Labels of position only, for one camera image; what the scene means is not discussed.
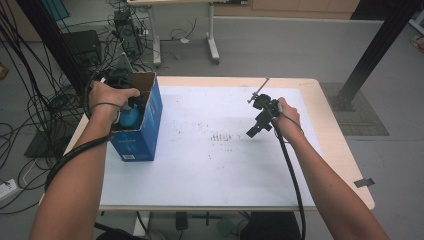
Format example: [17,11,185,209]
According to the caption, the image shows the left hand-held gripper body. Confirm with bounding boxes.
[105,54,134,89]

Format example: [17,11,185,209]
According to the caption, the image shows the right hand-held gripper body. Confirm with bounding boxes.
[252,94,283,130]

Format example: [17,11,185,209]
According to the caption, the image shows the blue liquid bottle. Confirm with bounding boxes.
[118,103,142,130]

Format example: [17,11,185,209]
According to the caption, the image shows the blue cardboard box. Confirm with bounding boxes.
[108,71,164,163]

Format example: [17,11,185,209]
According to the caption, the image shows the person's left hand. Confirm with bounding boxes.
[88,80,141,118]

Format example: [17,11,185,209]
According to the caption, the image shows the person's right hand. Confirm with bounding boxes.
[275,97,305,144]

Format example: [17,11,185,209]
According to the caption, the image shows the thin metal rod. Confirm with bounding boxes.
[247,78,270,103]

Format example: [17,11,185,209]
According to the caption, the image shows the black computer tower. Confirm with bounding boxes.
[113,9,144,58]

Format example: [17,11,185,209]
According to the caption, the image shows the black equipment box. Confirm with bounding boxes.
[62,29,103,69]

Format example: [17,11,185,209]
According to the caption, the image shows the white table sheet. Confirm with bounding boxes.
[99,85,323,208]

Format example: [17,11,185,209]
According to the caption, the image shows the teal panel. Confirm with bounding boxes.
[41,0,71,21]

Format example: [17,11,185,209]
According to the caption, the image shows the person's dark trousers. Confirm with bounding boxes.
[94,211,303,240]

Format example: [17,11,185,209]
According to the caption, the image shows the small black box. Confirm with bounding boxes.
[175,211,188,231]

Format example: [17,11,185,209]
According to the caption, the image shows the grey tape strip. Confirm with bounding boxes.
[353,178,375,189]

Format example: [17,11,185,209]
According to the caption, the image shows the white power strip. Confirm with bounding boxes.
[0,178,18,202]

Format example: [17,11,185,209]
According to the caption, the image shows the red and white shoe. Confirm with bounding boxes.
[411,34,424,53]

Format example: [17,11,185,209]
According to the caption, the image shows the thin black wrist strap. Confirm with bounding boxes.
[89,101,123,125]
[280,114,305,146]

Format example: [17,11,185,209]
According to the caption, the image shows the thick black right gripper cable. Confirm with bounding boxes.
[271,116,307,240]

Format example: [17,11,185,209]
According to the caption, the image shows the thick black gripper cable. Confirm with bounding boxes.
[44,73,114,193]
[271,116,307,240]

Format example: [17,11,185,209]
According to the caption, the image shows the black metal frame post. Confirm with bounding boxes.
[16,0,91,101]
[329,0,423,113]

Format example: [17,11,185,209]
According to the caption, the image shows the thick black left gripper cable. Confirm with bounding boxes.
[44,73,114,193]

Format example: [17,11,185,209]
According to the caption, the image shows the tangle of black floor cables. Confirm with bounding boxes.
[0,0,158,214]

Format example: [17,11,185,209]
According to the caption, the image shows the black floor base plate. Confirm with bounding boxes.
[24,129,69,159]

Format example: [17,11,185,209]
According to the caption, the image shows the white desk frame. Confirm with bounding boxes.
[127,0,249,66]

